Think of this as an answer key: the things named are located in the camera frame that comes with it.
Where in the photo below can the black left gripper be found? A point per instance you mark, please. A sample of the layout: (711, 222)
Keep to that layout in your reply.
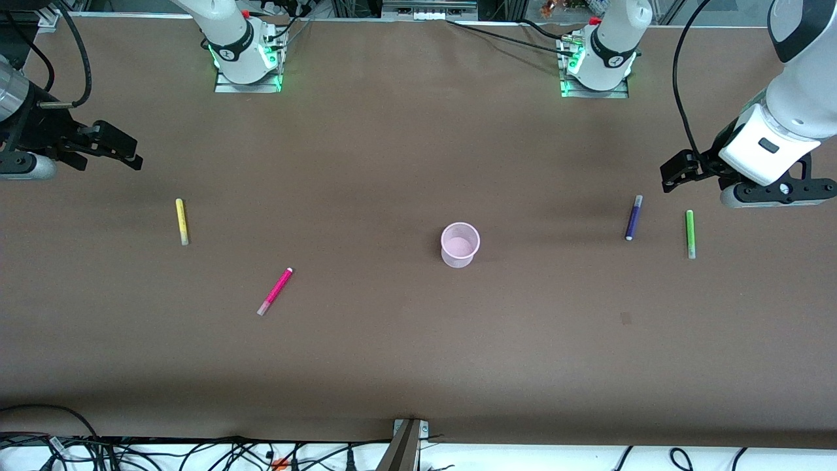
(709, 162)

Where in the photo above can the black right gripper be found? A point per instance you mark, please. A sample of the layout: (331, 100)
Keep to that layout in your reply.
(40, 135)

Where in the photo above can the purple pen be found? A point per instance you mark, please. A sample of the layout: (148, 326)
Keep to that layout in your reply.
(633, 219)

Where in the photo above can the pink pen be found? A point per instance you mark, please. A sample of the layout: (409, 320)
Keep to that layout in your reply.
(276, 290)

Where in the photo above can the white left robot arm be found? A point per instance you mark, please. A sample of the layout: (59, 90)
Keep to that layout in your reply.
(798, 98)

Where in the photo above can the pink cup holder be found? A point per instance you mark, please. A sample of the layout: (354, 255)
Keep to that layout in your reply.
(458, 247)

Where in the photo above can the green pen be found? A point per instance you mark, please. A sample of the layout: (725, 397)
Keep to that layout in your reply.
(690, 235)

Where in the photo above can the yellow pen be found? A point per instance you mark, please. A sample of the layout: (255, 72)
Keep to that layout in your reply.
(182, 222)

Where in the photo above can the grey power strip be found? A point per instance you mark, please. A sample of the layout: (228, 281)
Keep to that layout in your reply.
(428, 12)

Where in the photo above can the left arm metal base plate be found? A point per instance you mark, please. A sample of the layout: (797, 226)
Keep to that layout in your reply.
(595, 93)

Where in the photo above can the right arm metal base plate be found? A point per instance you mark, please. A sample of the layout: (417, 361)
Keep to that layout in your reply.
(248, 86)

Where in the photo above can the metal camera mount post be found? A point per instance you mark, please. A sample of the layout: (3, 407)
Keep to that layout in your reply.
(402, 451)

